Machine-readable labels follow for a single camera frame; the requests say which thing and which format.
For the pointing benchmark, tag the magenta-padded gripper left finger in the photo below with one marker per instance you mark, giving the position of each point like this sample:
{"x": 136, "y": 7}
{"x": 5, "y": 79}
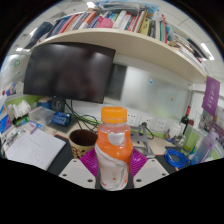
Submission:
{"x": 78, "y": 171}

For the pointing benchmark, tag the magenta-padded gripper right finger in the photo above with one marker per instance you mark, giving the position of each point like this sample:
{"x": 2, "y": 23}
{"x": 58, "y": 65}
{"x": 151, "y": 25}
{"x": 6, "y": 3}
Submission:
{"x": 150, "y": 171}

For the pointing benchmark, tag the orange-capped drink bottle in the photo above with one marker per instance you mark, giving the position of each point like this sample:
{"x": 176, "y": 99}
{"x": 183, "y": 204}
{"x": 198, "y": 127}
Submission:
{"x": 113, "y": 150}

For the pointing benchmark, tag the black desk mat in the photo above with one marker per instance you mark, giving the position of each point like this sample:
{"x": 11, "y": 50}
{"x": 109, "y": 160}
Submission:
{"x": 63, "y": 156}

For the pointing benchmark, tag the red-patterned beige mug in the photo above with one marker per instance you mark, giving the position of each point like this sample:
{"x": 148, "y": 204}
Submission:
{"x": 78, "y": 146}

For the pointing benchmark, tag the white jar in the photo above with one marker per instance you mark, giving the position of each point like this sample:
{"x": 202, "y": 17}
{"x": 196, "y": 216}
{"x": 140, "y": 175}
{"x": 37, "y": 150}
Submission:
{"x": 174, "y": 130}

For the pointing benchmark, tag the white paper sheet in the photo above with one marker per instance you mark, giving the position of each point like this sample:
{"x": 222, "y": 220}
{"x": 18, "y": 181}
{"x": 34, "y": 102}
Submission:
{"x": 33, "y": 148}

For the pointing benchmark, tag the small blue box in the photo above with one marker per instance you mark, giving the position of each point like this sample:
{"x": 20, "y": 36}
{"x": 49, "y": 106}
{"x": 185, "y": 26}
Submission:
{"x": 61, "y": 118}

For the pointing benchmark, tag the dark wine bottle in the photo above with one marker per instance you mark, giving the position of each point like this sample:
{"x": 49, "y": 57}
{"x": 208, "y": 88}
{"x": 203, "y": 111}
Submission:
{"x": 185, "y": 121}

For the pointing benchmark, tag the small pink box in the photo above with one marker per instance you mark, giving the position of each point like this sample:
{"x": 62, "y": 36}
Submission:
{"x": 31, "y": 127}

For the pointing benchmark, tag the clear plastic box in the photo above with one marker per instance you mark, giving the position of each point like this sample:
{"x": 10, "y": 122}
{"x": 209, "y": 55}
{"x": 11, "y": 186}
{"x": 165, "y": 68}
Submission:
{"x": 40, "y": 115}

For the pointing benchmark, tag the stack of white tissues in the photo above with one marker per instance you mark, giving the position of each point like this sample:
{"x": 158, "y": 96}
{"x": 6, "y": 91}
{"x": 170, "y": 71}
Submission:
{"x": 18, "y": 109}

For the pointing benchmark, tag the purple hanging pennant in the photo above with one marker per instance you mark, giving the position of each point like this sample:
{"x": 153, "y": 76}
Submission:
{"x": 211, "y": 96}

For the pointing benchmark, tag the black computer monitor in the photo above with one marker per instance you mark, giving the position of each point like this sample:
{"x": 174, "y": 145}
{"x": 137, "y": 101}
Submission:
{"x": 68, "y": 71}

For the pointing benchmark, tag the white wall socket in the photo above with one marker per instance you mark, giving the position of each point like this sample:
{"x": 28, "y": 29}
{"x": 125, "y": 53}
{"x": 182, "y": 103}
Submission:
{"x": 147, "y": 122}
{"x": 161, "y": 125}
{"x": 132, "y": 119}

